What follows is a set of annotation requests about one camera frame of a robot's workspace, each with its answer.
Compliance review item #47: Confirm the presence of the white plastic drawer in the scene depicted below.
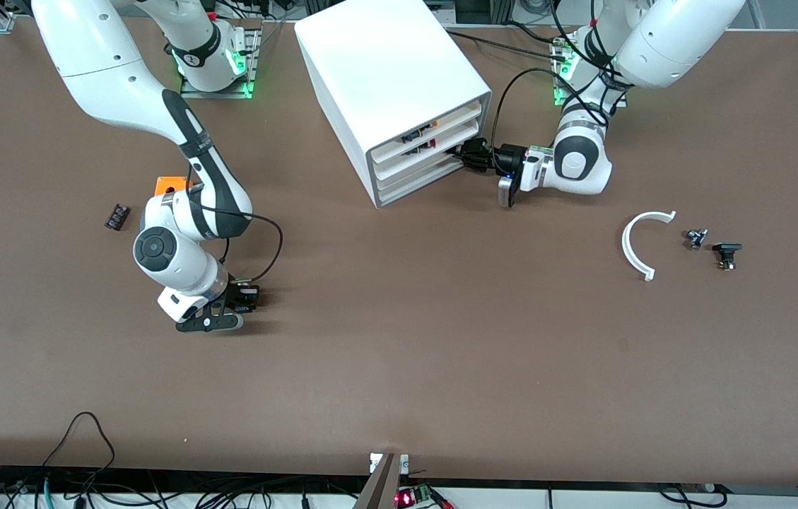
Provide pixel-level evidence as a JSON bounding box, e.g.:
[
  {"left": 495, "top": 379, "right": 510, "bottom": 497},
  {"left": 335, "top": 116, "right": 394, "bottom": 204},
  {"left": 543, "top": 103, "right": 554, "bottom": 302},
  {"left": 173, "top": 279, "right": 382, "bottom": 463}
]
[
  {"left": 375, "top": 136, "right": 477, "bottom": 195},
  {"left": 370, "top": 103, "right": 483, "bottom": 168},
  {"left": 377, "top": 152, "right": 474, "bottom": 207},
  {"left": 372, "top": 120, "right": 479, "bottom": 182}
]

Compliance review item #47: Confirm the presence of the white drawer cabinet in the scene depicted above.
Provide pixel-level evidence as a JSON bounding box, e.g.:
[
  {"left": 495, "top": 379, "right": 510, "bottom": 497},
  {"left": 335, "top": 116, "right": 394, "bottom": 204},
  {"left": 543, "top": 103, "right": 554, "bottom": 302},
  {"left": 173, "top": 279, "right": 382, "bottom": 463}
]
[{"left": 294, "top": 0, "right": 493, "bottom": 209}]

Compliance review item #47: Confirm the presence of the orange box with black base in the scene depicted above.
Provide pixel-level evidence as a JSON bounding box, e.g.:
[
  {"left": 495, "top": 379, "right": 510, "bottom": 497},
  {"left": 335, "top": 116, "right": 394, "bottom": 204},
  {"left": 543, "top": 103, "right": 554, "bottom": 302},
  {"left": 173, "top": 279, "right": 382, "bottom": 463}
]
[{"left": 154, "top": 175, "right": 194, "bottom": 197}]

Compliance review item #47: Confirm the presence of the circuit board with red light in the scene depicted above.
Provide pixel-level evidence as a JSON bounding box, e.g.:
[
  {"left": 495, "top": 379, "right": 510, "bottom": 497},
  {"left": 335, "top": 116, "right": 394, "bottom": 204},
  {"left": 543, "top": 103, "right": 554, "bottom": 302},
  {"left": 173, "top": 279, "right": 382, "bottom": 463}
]
[{"left": 394, "top": 484, "right": 452, "bottom": 509}]

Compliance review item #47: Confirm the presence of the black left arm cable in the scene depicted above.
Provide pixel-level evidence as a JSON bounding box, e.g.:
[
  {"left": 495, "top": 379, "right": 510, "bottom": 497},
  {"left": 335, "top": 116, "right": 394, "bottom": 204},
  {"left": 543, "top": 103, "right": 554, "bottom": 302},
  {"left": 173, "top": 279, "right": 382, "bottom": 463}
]
[{"left": 489, "top": 0, "right": 629, "bottom": 167}]

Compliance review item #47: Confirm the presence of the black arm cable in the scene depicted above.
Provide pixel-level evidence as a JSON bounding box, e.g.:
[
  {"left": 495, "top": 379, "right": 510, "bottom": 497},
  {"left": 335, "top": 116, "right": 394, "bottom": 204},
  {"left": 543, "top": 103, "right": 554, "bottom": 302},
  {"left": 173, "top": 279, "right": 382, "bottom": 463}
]
[
  {"left": 187, "top": 161, "right": 284, "bottom": 283},
  {"left": 489, "top": 0, "right": 629, "bottom": 167}
]

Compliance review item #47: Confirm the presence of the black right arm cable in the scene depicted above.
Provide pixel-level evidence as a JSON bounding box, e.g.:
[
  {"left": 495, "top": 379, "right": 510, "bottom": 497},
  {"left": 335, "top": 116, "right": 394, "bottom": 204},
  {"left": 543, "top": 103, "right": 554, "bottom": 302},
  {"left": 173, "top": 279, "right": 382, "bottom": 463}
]
[{"left": 187, "top": 161, "right": 284, "bottom": 283}]

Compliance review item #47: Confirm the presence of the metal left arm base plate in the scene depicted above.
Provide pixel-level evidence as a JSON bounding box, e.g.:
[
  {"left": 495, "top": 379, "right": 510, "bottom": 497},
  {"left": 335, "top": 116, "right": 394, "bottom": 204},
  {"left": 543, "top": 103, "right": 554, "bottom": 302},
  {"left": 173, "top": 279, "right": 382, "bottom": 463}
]
[{"left": 551, "top": 35, "right": 629, "bottom": 108}]

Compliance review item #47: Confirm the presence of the black cable on table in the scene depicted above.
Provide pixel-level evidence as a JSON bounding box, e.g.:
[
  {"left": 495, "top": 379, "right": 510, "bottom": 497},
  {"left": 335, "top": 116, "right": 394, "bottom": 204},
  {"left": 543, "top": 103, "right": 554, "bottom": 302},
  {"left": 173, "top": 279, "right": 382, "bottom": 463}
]
[{"left": 441, "top": 27, "right": 569, "bottom": 64}]

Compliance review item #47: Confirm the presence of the white curved plastic bracket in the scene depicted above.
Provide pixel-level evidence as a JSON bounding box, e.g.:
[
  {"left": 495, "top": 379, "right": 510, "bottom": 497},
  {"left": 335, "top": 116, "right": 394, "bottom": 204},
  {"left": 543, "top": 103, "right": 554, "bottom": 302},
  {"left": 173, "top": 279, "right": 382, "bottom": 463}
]
[{"left": 621, "top": 210, "right": 677, "bottom": 282}]

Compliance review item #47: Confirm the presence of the black looped cable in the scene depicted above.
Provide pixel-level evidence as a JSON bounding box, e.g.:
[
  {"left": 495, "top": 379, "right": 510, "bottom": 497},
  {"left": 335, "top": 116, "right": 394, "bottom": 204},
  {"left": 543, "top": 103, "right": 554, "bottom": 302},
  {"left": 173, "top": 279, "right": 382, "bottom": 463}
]
[{"left": 42, "top": 411, "right": 117, "bottom": 488}]

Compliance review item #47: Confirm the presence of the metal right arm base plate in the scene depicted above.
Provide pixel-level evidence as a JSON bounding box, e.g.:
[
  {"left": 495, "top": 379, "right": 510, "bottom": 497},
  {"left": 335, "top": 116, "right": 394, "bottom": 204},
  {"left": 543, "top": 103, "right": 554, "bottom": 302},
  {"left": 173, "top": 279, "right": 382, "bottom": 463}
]
[{"left": 180, "top": 20, "right": 262, "bottom": 100}]

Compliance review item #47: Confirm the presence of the small black switch component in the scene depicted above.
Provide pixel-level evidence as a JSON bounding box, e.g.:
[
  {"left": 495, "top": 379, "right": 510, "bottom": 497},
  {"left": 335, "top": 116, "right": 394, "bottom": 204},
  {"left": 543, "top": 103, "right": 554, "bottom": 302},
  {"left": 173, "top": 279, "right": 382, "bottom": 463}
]
[{"left": 712, "top": 242, "right": 744, "bottom": 271}]

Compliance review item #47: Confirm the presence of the metal post with white brackets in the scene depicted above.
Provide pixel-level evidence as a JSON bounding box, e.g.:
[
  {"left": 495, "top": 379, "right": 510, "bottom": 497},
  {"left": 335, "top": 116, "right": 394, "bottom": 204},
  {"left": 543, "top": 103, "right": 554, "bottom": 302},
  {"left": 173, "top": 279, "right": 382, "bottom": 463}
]
[{"left": 353, "top": 452, "right": 410, "bottom": 509}]

